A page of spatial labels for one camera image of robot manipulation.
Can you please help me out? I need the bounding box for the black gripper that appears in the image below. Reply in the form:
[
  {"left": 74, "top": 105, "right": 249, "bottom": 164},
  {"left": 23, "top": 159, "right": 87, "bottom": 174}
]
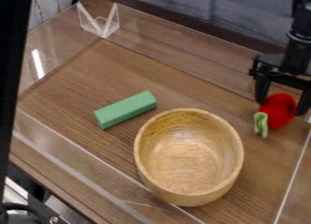
[{"left": 249, "top": 54, "right": 311, "bottom": 116}]

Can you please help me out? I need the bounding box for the black clamp mount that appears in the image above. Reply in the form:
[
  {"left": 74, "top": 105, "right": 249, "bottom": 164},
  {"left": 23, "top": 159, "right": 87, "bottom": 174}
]
[{"left": 0, "top": 193, "right": 70, "bottom": 224}]

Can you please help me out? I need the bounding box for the red plush fruit green stem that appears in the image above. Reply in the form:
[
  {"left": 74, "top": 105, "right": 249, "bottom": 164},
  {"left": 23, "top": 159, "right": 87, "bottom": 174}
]
[{"left": 252, "top": 93, "right": 296, "bottom": 137}]

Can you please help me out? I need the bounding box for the wooden oval bowl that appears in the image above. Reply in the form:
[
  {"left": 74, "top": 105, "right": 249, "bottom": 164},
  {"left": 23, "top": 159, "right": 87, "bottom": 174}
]
[{"left": 133, "top": 108, "right": 244, "bottom": 207}]

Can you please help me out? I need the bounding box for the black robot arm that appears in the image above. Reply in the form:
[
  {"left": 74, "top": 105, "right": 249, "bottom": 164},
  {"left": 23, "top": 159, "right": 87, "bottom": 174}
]
[{"left": 249, "top": 0, "right": 311, "bottom": 116}]

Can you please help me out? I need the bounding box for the green rectangular block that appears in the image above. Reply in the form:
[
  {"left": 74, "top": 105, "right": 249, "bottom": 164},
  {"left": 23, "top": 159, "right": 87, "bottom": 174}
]
[{"left": 93, "top": 90, "right": 156, "bottom": 129}]

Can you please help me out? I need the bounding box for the clear acrylic tray enclosure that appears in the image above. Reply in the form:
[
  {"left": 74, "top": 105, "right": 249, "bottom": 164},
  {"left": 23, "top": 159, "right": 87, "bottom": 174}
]
[{"left": 6, "top": 2, "right": 311, "bottom": 224}]

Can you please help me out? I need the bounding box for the black vertical pole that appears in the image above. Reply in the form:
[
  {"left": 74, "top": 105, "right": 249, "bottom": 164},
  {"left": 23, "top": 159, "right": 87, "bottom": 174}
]
[{"left": 0, "top": 0, "right": 31, "bottom": 202}]

